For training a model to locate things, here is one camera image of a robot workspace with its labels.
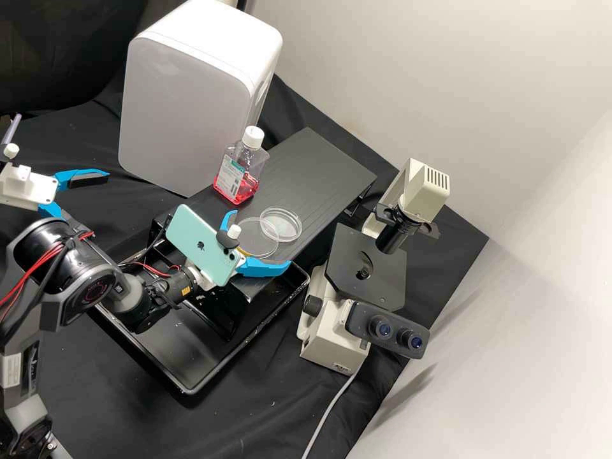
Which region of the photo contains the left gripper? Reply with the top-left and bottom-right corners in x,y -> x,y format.
0,162 -> 110,221

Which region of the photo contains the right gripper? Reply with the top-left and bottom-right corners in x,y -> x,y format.
187,208 -> 291,291

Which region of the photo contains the petri dish lid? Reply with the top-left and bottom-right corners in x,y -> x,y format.
235,215 -> 280,259

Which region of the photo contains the petri dish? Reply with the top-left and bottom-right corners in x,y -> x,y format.
259,205 -> 303,244

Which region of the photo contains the red liquid bottle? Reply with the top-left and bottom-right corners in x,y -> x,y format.
212,126 -> 270,207

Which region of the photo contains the black platform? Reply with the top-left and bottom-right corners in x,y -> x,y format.
152,127 -> 379,343

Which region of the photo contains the cream microscope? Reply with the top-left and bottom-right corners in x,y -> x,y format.
296,157 -> 453,379

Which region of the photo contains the black tray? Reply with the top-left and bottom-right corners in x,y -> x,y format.
89,259 -> 311,396

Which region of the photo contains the white box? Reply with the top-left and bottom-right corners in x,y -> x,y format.
117,0 -> 284,198

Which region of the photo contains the right wrist camera phone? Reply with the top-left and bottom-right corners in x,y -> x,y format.
164,203 -> 243,288

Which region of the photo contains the grey cable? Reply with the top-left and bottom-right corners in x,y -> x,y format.
305,368 -> 360,459

